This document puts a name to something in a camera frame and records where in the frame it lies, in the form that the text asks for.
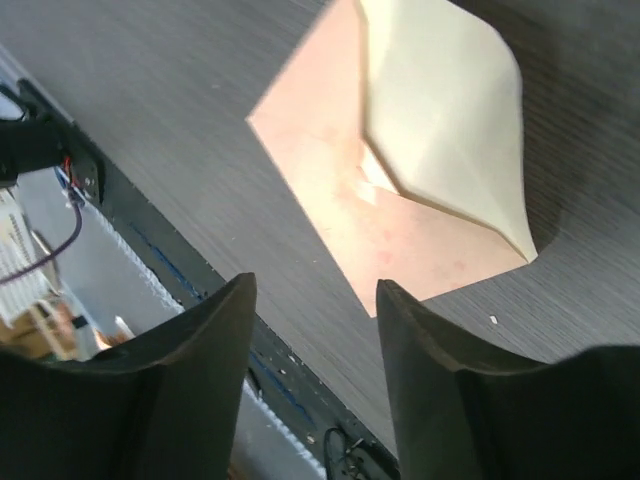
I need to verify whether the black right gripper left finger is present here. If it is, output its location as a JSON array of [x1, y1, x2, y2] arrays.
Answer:
[[1, 273, 257, 479]]

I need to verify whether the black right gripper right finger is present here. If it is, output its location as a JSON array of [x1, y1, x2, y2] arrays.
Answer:
[[376, 280, 639, 479]]

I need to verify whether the pink envelope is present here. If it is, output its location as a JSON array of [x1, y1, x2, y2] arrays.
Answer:
[[247, 1, 538, 314]]

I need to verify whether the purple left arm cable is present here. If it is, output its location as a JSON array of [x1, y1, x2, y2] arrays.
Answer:
[[0, 199, 85, 286]]

